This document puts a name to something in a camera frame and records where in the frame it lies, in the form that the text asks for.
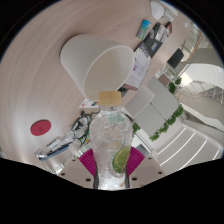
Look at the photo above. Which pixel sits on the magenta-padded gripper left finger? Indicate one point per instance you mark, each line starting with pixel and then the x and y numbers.
pixel 78 175

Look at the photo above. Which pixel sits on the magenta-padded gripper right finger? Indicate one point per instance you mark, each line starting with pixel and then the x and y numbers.
pixel 145 171

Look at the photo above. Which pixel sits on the clear lime-label drink bottle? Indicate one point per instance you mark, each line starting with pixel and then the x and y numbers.
pixel 110 150

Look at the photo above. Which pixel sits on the clear plastic-wrapped white packet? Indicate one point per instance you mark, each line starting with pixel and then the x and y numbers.
pixel 41 155

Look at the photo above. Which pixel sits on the ceiling strip lights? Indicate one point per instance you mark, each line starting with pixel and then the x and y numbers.
pixel 186 146

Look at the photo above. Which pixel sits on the flat round red coaster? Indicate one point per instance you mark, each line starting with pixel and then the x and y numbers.
pixel 40 127

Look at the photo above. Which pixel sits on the white planter box with greenery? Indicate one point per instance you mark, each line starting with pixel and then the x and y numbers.
pixel 156 106

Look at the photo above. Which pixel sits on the small brown planter with plant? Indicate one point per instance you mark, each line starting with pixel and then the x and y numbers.
pixel 170 85

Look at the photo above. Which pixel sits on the open white-paged book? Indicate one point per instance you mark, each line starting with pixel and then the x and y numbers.
pixel 140 66

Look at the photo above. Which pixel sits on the black chair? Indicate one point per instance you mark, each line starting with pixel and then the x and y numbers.
pixel 175 58

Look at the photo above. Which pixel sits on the black flat device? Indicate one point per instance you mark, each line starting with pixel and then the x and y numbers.
pixel 160 30

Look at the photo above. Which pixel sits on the teal printed small packet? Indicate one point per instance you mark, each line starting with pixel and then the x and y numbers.
pixel 143 29

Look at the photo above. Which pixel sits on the white charger block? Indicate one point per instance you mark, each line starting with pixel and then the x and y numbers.
pixel 170 15

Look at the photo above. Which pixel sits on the white computer mouse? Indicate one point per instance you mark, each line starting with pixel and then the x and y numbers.
pixel 156 10

